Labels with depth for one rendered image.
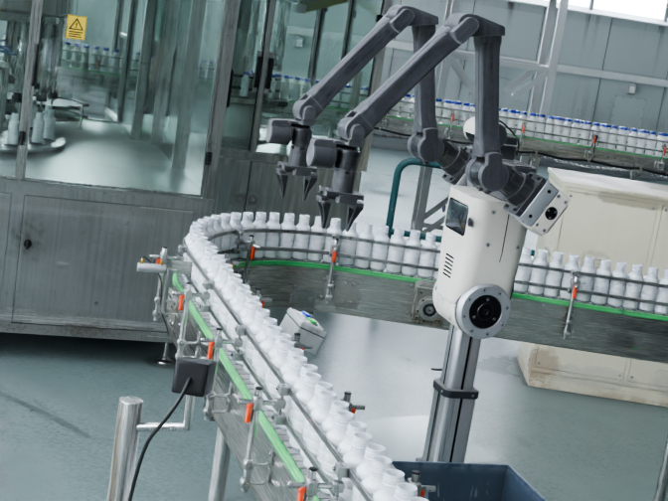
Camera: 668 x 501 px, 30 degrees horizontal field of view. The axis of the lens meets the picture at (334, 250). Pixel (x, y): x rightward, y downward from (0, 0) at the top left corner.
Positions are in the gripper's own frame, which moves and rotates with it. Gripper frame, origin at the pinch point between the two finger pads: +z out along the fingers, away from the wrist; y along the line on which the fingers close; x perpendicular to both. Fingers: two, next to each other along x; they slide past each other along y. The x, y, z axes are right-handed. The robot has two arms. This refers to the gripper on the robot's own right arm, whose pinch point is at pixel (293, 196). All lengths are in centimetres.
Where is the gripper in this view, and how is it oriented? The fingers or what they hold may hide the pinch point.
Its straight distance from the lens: 354.5
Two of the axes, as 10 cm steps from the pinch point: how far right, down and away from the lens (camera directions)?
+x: 2.8, 2.4, -9.3
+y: -9.5, -0.8, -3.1
